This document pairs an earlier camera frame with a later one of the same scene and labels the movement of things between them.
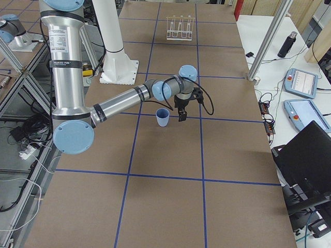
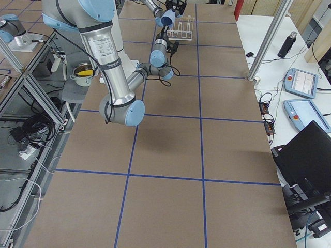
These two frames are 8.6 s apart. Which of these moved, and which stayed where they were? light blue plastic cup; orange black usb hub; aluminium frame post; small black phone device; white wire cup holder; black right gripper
Moved: light blue plastic cup; black right gripper
Stayed: aluminium frame post; small black phone device; white wire cup holder; orange black usb hub
